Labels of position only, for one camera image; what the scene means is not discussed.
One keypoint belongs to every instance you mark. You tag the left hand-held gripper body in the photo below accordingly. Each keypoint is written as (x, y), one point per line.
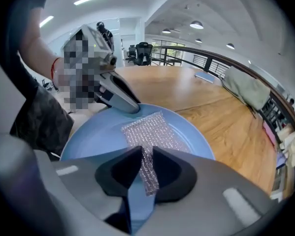
(100, 45)

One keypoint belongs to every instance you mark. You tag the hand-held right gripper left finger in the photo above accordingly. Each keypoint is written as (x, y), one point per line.
(88, 181)

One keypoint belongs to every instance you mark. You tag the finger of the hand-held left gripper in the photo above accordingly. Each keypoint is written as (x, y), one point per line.
(127, 87)
(120, 99)

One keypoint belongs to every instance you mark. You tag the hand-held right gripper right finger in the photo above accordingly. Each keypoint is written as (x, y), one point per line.
(199, 200)

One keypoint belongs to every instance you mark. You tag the large blue plate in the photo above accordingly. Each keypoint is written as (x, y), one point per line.
(100, 136)

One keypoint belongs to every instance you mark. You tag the grey scrubbing sponge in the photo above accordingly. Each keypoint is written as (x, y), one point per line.
(149, 131)

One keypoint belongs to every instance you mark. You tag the person's left forearm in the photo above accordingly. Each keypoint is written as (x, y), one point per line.
(39, 48)

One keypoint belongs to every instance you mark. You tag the black office chair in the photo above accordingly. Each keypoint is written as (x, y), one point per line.
(143, 53)

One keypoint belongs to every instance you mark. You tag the short tube ceiling light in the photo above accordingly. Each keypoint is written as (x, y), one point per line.
(46, 21)

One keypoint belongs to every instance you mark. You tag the pendant ceiling lamp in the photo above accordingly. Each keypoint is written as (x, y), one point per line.
(196, 24)
(198, 40)
(166, 31)
(230, 46)

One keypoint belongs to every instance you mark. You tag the person's grey shorts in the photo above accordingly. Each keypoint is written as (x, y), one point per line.
(43, 122)

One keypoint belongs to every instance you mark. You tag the blue notebook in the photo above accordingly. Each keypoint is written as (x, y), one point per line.
(204, 76)

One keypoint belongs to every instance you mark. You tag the person's black shirt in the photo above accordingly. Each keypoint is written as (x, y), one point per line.
(20, 70)

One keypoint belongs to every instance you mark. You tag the pink cloth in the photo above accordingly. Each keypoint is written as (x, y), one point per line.
(270, 133)

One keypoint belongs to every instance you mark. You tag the black metal railing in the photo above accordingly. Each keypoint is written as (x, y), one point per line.
(236, 64)

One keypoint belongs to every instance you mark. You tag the grey-green fabric bag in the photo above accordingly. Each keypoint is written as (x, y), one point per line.
(248, 88)

